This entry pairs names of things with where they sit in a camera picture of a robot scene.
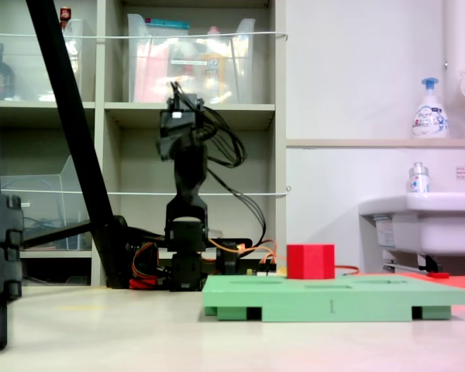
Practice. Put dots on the red octagonal pillar block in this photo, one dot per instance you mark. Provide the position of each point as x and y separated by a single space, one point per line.
311 261

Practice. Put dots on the green shape-hole board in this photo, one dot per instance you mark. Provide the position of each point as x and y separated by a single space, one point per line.
333 302

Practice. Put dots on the small red block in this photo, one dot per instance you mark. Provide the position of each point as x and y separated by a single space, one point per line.
438 275

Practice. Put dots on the beige shelf unit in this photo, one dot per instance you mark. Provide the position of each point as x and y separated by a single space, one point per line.
240 112

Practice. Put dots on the pink-capped orange-label bottle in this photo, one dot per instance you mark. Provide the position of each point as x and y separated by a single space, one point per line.
214 69

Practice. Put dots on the large clear storage bin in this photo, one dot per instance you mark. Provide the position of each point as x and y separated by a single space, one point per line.
240 77

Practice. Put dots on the teal-edged packet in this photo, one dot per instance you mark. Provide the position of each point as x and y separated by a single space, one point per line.
166 25

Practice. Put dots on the black tripod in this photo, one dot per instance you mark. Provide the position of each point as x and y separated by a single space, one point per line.
69 116

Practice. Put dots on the black clamp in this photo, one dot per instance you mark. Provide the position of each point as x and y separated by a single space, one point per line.
228 259

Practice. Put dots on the empty clear plastic bin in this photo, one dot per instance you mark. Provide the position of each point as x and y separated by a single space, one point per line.
42 201

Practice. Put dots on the clear bin with dark bottle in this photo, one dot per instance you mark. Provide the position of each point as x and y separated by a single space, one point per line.
31 77

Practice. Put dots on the red-capped small bottle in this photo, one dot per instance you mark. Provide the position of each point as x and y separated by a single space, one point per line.
65 15

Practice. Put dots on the circuit board with connectors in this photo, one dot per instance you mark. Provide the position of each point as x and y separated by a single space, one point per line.
267 267

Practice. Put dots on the dark round bottle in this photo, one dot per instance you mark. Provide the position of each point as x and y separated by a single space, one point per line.
2 77

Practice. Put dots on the notched black stack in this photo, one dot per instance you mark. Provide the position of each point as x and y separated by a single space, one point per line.
0 252

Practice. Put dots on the small clear sanitizer bottle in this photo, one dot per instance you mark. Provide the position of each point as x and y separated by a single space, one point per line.
419 180

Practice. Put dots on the white blue soap pump bottle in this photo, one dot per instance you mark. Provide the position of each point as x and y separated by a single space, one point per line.
430 116

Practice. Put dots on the white sink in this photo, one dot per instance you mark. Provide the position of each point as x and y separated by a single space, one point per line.
441 224

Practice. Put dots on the beige wall ledge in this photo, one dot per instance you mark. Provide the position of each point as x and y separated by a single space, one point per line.
372 143

